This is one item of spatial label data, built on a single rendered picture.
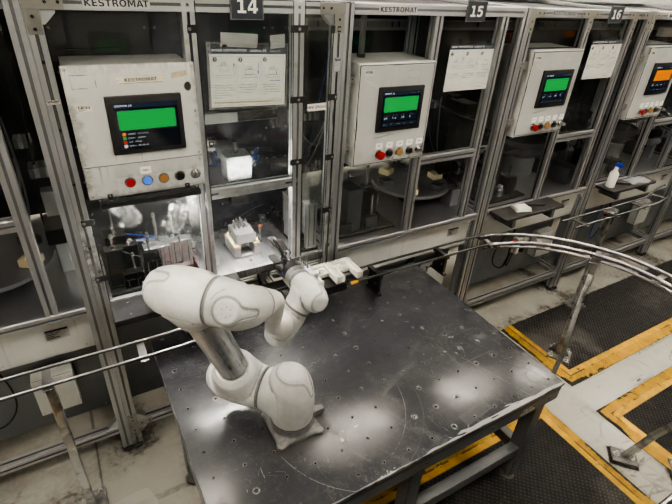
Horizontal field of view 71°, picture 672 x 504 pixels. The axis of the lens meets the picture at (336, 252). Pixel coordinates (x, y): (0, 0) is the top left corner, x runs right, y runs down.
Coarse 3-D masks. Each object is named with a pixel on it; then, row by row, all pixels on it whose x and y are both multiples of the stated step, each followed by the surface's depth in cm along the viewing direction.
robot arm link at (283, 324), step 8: (272, 296) 125; (280, 296) 135; (280, 304) 134; (280, 312) 142; (288, 312) 168; (272, 320) 147; (280, 320) 150; (288, 320) 165; (296, 320) 168; (304, 320) 173; (272, 328) 153; (280, 328) 159; (288, 328) 165; (296, 328) 169; (264, 336) 173; (272, 336) 168; (280, 336) 166; (288, 336) 167; (272, 344) 171; (280, 344) 171
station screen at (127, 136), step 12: (120, 108) 158; (132, 108) 160; (144, 108) 162; (156, 108) 164; (120, 132) 162; (132, 132) 163; (144, 132) 165; (156, 132) 167; (168, 132) 170; (120, 144) 163; (132, 144) 165; (144, 144) 167; (156, 144) 169; (168, 144) 172
